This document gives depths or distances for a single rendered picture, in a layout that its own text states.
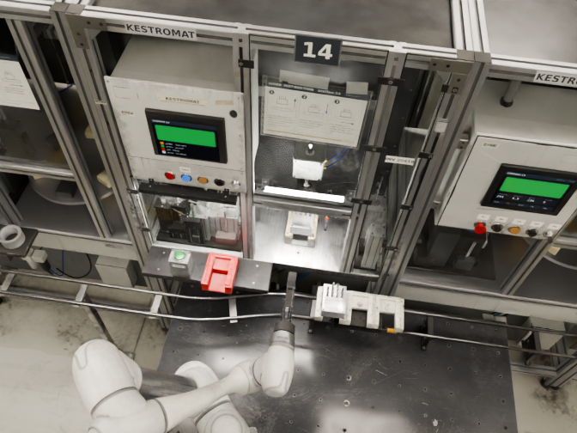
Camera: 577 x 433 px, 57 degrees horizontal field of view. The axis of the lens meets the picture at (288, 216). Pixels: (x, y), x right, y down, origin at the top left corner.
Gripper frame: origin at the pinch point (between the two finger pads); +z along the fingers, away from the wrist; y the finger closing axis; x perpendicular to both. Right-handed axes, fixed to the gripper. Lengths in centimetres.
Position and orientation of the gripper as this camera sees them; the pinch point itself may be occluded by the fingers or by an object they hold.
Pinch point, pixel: (291, 284)
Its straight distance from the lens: 199.4
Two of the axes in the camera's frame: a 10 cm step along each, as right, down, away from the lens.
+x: -9.9, -1.4, 0.5
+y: 0.4, -6.0, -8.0
